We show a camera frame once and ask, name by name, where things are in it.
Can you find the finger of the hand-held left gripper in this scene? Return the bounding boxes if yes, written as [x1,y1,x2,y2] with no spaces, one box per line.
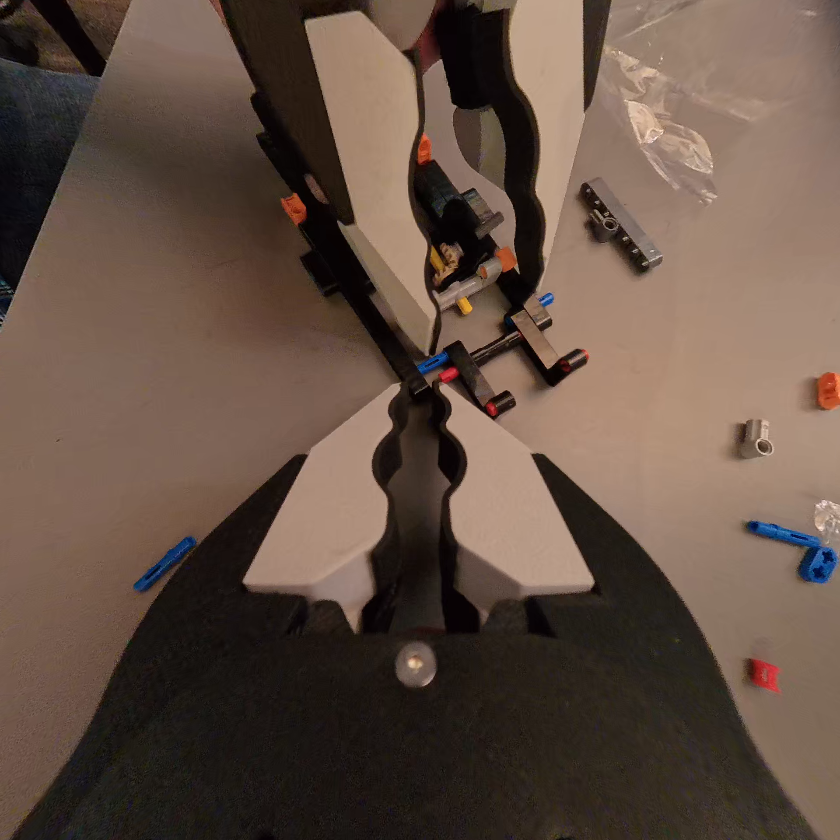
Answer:
[304,7,443,357]
[453,0,586,296]

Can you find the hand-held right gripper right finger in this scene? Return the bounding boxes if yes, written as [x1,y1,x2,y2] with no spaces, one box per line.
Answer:
[428,381,597,630]

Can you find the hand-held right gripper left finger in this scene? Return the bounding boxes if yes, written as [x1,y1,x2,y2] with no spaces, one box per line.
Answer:
[241,384,414,634]

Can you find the long black lego beam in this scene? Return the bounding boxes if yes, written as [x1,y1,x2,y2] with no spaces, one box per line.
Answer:
[252,92,434,398]

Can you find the grey lego beam with connector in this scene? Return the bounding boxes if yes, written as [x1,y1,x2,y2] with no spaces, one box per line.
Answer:
[579,177,664,273]

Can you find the grey lego connector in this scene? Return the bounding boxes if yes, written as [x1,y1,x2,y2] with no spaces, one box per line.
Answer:
[736,419,775,459]

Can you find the blue lego axle connector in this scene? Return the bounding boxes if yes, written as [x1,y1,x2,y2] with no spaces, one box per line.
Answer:
[797,546,839,584]

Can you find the clear plastic bag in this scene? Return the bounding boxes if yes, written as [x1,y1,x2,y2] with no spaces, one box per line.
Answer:
[600,0,840,206]

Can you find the black furniture leg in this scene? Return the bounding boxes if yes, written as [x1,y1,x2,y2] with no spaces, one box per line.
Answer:
[29,0,107,77]

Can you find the person's trousers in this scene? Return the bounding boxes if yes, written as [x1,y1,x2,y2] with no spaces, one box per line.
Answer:
[0,58,101,329]

